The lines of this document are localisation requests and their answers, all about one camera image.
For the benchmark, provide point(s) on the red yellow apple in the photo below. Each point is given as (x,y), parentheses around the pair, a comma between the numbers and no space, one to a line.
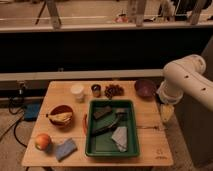
(42,141)

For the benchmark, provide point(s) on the blue power box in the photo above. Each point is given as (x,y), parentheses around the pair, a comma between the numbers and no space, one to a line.
(31,111)

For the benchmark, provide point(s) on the bunch of dark grapes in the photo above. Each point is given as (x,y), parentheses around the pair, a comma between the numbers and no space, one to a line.
(113,90)

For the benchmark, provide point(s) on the dark green spatula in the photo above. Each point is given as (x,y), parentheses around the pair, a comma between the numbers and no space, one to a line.
(105,125)

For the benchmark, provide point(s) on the yellow banana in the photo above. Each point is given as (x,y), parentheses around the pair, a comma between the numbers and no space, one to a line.
(61,117)

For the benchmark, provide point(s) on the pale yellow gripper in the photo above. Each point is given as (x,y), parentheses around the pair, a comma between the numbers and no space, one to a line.
(166,112)

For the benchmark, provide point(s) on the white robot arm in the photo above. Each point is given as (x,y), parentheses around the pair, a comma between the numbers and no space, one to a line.
(181,76)

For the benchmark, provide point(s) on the dark brown block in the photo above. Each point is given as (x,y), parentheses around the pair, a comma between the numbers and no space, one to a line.
(102,112)

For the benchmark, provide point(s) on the small dark cup in tray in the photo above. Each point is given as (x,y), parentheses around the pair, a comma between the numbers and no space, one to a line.
(121,113)

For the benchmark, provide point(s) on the red bowl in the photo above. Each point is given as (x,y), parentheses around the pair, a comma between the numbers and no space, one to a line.
(61,109)

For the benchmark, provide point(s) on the white plastic cup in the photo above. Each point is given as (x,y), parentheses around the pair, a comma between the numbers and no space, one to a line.
(77,90)

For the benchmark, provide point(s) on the orange utensil beside tray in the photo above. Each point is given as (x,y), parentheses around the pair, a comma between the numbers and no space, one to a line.
(84,123)

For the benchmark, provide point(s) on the blue sponge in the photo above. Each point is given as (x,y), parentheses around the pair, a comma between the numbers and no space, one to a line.
(65,149)

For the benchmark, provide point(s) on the purple bowl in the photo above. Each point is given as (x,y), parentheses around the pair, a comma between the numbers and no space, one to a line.
(145,88)

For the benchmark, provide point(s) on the grey folded cloth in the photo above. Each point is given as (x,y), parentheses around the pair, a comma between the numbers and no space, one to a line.
(119,136)

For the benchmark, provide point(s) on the green plastic tray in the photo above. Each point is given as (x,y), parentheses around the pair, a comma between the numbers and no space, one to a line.
(103,145)

